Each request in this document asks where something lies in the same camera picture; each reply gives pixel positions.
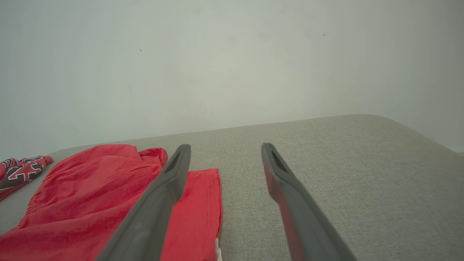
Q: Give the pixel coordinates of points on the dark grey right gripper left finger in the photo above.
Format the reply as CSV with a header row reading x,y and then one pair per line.
x,y
159,210

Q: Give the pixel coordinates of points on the red jersey with black lettering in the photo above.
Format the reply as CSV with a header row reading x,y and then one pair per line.
x,y
21,170

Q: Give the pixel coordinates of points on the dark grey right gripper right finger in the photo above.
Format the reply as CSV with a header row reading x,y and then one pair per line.
x,y
301,217

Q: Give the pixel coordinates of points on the plain red shorts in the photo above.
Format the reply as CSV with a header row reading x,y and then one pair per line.
x,y
87,195

